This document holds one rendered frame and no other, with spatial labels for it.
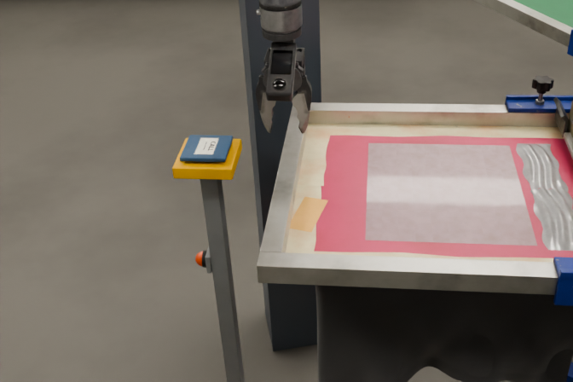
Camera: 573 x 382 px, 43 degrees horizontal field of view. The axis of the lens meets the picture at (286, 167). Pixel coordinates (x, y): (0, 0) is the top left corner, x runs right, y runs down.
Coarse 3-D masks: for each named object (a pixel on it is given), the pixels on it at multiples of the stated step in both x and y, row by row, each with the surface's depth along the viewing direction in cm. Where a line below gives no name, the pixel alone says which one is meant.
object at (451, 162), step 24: (336, 144) 159; (360, 144) 158; (384, 144) 158; (408, 144) 157; (432, 144) 157; (456, 144) 156; (480, 144) 156; (504, 144) 156; (552, 144) 155; (336, 168) 151; (360, 168) 150; (384, 168) 150; (408, 168) 149; (432, 168) 149; (456, 168) 148; (480, 168) 148; (504, 168) 148
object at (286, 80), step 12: (276, 48) 130; (288, 48) 129; (276, 60) 128; (288, 60) 128; (276, 72) 127; (288, 72) 127; (276, 84) 125; (288, 84) 126; (276, 96) 125; (288, 96) 125
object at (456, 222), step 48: (336, 192) 143; (384, 192) 143; (432, 192) 142; (480, 192) 141; (528, 192) 140; (336, 240) 130; (384, 240) 130; (432, 240) 129; (480, 240) 129; (528, 240) 128
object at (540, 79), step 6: (534, 78) 158; (540, 78) 158; (546, 78) 158; (552, 78) 157; (534, 84) 158; (540, 84) 156; (546, 84) 156; (552, 84) 157; (540, 90) 157; (546, 90) 157; (540, 96) 159; (540, 102) 160
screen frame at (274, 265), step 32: (288, 128) 159; (288, 160) 147; (288, 192) 138; (288, 224) 132; (288, 256) 122; (320, 256) 122; (352, 256) 121; (416, 288) 119; (448, 288) 118; (480, 288) 118; (512, 288) 117; (544, 288) 116
